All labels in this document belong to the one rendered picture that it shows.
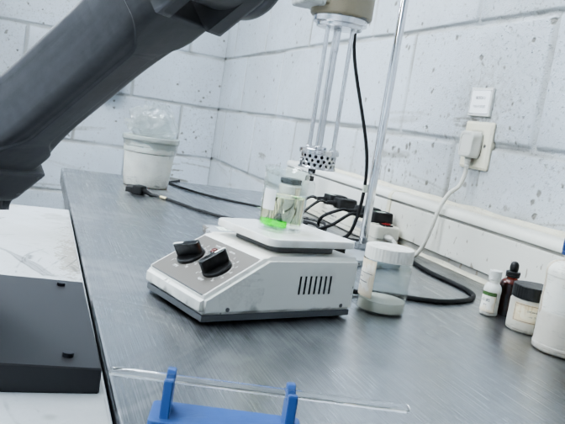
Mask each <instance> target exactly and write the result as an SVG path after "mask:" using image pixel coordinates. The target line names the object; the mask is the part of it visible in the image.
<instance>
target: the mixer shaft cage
mask: <svg viewBox="0 0 565 424"><path fill-rule="evenodd" d="M329 34H330V26H329V25H326V29H325V39H324V44H323V50H322V56H321V61H320V66H319V76H318V81H317V87H316V92H315V98H314V107H313V113H312V119H311V124H310V129H309V139H308V145H306V146H300V147H299V151H301V155H300V160H299V164H298V166H299V167H305V168H310V169H314V170H320V171H327V172H335V161H336V158H337V157H338V156H339V152H337V151H336V148H335V147H336V142H337V136H338V131H339V126H340V121H341V111H342V106H343V101H344V96H345V90H346V80H347V75H348V70H349V65H350V59H351V50H352V45H353V40H354V34H355V30H351V33H350V39H349V44H348V49H347V54H346V64H345V70H344V75H343V80H342V85H341V95H340V100H339V105H338V110H337V116H336V122H335V131H334V136H333V141H332V147H331V148H330V150H329V151H327V150H326V149H327V148H326V147H324V146H323V141H324V135H325V126H326V120H327V115H328V110H329V104H330V95H331V89H332V84H333V79H334V73H335V64H336V58H337V53H338V50H339V45H340V40H341V29H336V30H334V32H333V37H332V43H331V48H330V58H329V64H328V69H327V74H326V79H325V90H324V95H323V100H322V105H321V110H320V117H319V126H318V131H317V137H316V142H315V146H312V139H313V134H314V125H315V119H316V114H317V108H318V103H319V93H320V88H321V83H322V76H323V71H324V66H325V56H326V51H327V45H328V40H329ZM312 147H313V148H312Z"/></svg>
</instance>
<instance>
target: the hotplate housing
mask: <svg viewBox="0 0 565 424"><path fill-rule="evenodd" d="M204 235H206V236H208V237H211V238H213V239H215V240H216V241H220V242H222V243H224V244H226V245H228V246H232V247H233V248H235V249H237V250H240V251H242V252H245V253H247V254H249V255H251V256H253V257H256V258H259V259H261V260H259V261H258V262H256V263H254V264H253V265H251V266H249V267H248V268H247V269H245V270H243V271H242V272H240V273H238V274H236V275H235V276H234V277H232V278H230V279H228V280H227V281H225V282H223V283H222V284H220V285H219V286H217V287H215V288H214V289H212V290H210V291H209V292H208V293H206V294H203V295H201V294H198V293H197V292H195V291H193V290H191V289H190V288H188V287H187V286H185V285H183V284H181V283H179V282H178V281H176V280H175V279H173V278H171V277H169V276H167V275H166V274H164V273H162V272H161V271H159V270H157V269H156V268H153V267H152V264H154V263H155V262H154V263H152V264H151V265H150V267H149V269H148V270H147V273H146V279H147V280H148V281H149V282H148V283H147V288H148V289H150V290H151V291H153V292H155V293H156V294H158V295H160V296H161V297H162V298H163V299H165V300H167V301H169V302H170V303H172V304H173V305H175V306H176V307H177V308H179V309H181V310H183V311H184V312H186V313H187V314H189V315H190V316H191V317H193V318H195V319H196V320H198V321H200V322H214V321H245V320H262V319H279V318H296V317H313V316H332V315H348V311H349V310H348V309H347V307H351V300H352V295H353V290H354V285H355V280H356V271H357V265H358V262H357V261H356V258H355V257H352V256H349V255H346V254H345V253H342V252H338V251H336V250H333V249H315V248H282V247H273V246H268V245H265V244H263V243H260V242H259V241H255V240H253V239H251V238H249V237H246V236H243V235H241V234H238V233H236V232H216V231H213V232H211V233H206V234H204ZM204 235H203V236H204ZM158 261H160V260H158ZM158 261H156V262H158Z"/></svg>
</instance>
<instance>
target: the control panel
mask: <svg viewBox="0 0 565 424"><path fill-rule="evenodd" d="M197 240H199V241H200V244H201V246H202V247H203V248H204V250H205V253H204V255H203V256H202V257H201V258H203V257H206V256H208V255H209V254H210V253H212V252H211V251H210V250H211V249H212V248H217V249H218V250H219V249H220V248H222V247H226V250H227V252H228V255H229V260H230V261H231V264H232V266H231V268H230V270H229V271H227V272H226V273H224V274H222V275H219V276H217V277H213V278H206V277H204V276H203V275H202V271H201V268H200V266H199V263H198V260H199V259H201V258H199V259H198V260H197V261H195V262H190V263H186V264H181V263H179V262H178V261H177V254H176V252H174V253H172V254H170V255H168V256H167V257H164V258H162V259H161V260H160V261H158V262H155V263H154V264H152V267H153V268H156V269H157V270H159V271H161V272H162V273H164V274H166V275H167V276H169V277H171V278H173V279H175V280H176V281H178V282H179V283H181V284H183V285H185V286H187V287H188V288H190V289H191V290H193V291H195V292H197V293H198V294H201V295H203V294H206V293H208V292H209V291H210V290H212V289H214V288H215V287H217V286H219V285H220V284H222V283H223V282H225V281H227V280H228V279H230V278H232V277H234V276H235V275H236V274H238V273H240V272H242V271H243V270H245V269H247V268H248V267H249V266H251V265H253V264H254V263H256V262H258V261H259V260H261V259H259V258H256V257H253V256H251V255H249V254H247V253H245V252H242V251H240V250H237V249H235V248H233V247H232V246H228V245H226V244H224V243H222V242H220V241H216V240H215V239H213V238H211V237H208V236H206V235H204V236H201V237H200V238H198V239H197Z"/></svg>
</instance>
